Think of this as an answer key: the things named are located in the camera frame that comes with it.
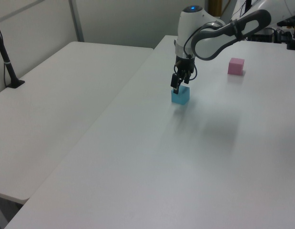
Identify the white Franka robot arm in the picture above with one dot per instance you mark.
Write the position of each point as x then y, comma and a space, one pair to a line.
187, 26

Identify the grey metal partition post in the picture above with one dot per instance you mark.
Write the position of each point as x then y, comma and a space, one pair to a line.
77, 23
206, 4

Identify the small black desk object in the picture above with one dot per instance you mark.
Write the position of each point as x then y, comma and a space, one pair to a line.
284, 23

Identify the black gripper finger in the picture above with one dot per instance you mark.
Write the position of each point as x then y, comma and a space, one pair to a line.
174, 81
186, 80

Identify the blue cube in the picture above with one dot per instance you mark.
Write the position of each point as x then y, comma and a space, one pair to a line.
183, 97

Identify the brown wooden board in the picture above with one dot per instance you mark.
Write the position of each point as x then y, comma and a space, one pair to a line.
215, 7

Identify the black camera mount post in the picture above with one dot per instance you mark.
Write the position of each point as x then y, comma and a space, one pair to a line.
292, 45

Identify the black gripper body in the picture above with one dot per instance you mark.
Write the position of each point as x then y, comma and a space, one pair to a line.
184, 64

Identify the black electronics box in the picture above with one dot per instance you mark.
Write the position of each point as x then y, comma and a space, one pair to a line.
261, 37

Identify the black monitor stand pole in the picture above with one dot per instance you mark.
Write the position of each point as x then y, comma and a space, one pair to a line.
249, 2

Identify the black camera pole with base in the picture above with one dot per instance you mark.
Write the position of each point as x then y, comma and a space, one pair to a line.
11, 71

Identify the pink cube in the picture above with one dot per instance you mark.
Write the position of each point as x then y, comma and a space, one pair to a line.
235, 68

